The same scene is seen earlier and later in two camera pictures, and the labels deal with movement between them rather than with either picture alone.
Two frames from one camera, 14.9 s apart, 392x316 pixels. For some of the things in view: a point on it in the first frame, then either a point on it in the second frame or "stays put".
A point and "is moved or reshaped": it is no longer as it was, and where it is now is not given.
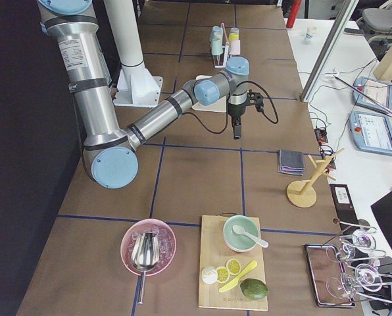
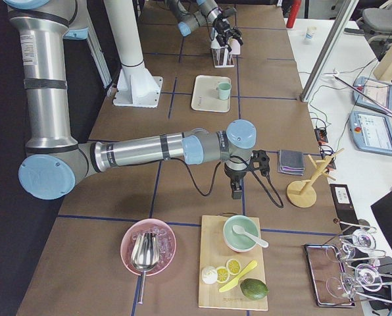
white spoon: [241, 230] stays put
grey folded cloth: [291, 162] stays put
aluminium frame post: [329, 47] stays put
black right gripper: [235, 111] to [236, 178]
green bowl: [238, 242] stays put
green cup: [217, 46] is moved or reshaped
